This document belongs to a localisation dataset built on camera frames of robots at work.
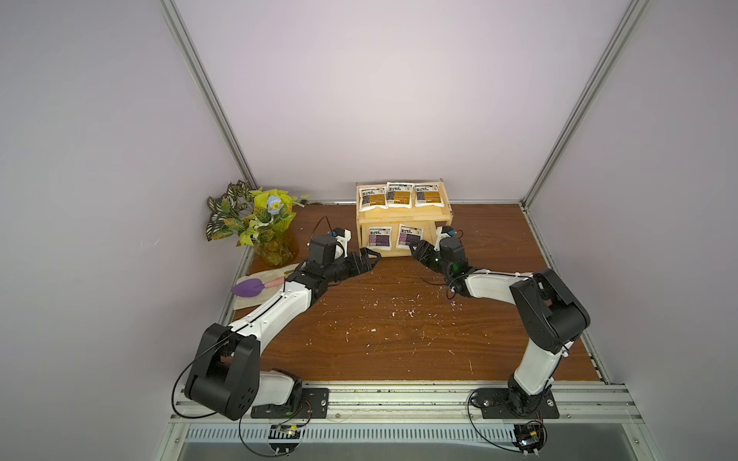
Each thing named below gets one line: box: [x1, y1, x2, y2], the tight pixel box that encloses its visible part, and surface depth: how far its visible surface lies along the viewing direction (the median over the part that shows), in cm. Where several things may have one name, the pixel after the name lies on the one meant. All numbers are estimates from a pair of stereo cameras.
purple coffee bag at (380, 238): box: [367, 226, 393, 251], surface depth 106 cm
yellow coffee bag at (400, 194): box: [386, 181, 415, 210], surface depth 94 cm
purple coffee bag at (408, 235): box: [395, 223, 424, 250], surface depth 109 cm
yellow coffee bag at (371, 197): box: [359, 186, 388, 212], surface depth 93 cm
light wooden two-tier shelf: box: [355, 178, 454, 258], surface depth 94 cm
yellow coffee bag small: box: [414, 183, 445, 208], surface depth 94 cm
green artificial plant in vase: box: [205, 179, 311, 268], surface depth 91 cm
